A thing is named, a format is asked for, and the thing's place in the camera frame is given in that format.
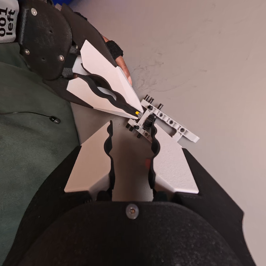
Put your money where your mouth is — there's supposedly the grey lego frame assembly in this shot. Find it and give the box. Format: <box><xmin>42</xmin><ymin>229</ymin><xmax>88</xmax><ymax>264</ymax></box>
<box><xmin>126</xmin><ymin>94</ymin><xmax>200</xmax><ymax>144</ymax></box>

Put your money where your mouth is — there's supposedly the person's green shirt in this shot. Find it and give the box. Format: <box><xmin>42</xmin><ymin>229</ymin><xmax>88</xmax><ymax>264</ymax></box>
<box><xmin>0</xmin><ymin>43</ymin><xmax>82</xmax><ymax>236</ymax></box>

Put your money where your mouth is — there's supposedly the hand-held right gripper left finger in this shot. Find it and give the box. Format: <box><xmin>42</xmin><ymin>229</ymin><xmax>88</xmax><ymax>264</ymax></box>
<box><xmin>64</xmin><ymin>120</ymin><xmax>116</xmax><ymax>197</ymax></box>

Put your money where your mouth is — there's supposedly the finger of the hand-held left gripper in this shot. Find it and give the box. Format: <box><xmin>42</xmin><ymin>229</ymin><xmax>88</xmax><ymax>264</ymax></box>
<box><xmin>66</xmin><ymin>73</ymin><xmax>140</xmax><ymax>120</ymax></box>
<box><xmin>72</xmin><ymin>39</ymin><xmax>144</xmax><ymax>114</ymax></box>

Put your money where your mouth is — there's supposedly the person's left hand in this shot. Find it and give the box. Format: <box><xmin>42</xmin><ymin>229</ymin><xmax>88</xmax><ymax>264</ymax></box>
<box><xmin>114</xmin><ymin>56</ymin><xmax>133</xmax><ymax>85</ymax></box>

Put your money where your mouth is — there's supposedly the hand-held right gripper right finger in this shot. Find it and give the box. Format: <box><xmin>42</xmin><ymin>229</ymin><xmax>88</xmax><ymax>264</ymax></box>
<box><xmin>147</xmin><ymin>122</ymin><xmax>200</xmax><ymax>194</ymax></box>

